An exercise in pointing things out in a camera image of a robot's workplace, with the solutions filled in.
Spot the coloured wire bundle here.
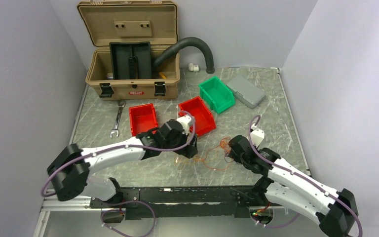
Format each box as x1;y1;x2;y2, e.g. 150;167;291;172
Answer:
176;137;236;172

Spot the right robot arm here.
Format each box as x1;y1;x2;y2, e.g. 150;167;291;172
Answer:
229;135;358;237

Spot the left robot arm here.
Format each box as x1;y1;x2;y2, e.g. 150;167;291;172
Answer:
46;115;197;207

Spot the left red plastic bin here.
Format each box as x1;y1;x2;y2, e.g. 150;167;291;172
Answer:
129;103;158;136

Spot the red plastic bin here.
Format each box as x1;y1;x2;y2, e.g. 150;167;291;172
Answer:
178;96;216;137
129;103;158;136

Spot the right red plastic bin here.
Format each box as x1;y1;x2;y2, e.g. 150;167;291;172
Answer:
178;96;216;137

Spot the grey plastic case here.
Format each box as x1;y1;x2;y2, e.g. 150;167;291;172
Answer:
227;76;265;109

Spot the silver wrench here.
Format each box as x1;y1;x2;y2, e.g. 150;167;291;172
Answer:
110;100;126;139

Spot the yellow item in toolbox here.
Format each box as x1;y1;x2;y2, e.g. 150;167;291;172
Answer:
159;72;167;79

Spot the green plastic bin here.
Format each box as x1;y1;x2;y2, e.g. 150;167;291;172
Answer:
198;77;235;114

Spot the white pipe fitting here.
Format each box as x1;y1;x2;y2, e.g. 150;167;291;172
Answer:
188;63;199;72

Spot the black toolbox tray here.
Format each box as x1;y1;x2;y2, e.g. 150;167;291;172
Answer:
109;41;152;80

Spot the tan plastic toolbox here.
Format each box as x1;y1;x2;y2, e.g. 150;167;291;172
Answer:
77;0;180;101

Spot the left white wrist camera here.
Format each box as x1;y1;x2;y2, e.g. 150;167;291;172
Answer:
176;115;194;135

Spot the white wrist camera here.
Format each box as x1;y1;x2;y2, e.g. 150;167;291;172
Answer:
250;128;265;149
176;115;194;135

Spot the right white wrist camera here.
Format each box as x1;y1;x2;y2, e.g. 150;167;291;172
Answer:
250;128;265;149

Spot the black corrugated hose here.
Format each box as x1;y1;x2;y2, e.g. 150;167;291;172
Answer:
153;37;216;75

